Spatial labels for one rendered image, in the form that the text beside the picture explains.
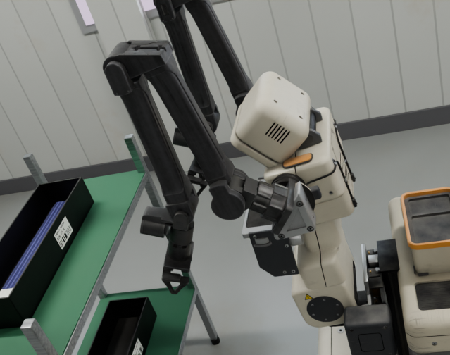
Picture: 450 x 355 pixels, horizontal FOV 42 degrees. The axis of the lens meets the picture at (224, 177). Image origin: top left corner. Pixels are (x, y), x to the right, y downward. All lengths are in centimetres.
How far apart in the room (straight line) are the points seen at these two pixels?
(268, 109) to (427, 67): 240
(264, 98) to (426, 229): 58
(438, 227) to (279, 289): 137
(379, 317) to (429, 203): 35
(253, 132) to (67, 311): 73
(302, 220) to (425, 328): 43
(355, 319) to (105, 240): 80
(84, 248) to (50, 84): 233
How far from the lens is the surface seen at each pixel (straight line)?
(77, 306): 171
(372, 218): 317
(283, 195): 132
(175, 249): 146
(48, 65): 406
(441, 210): 169
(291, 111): 139
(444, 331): 157
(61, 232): 193
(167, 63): 119
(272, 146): 140
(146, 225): 143
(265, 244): 154
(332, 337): 226
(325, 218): 155
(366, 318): 165
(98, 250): 188
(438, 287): 163
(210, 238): 333
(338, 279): 165
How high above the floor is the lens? 196
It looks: 31 degrees down
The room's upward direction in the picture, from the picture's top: 19 degrees counter-clockwise
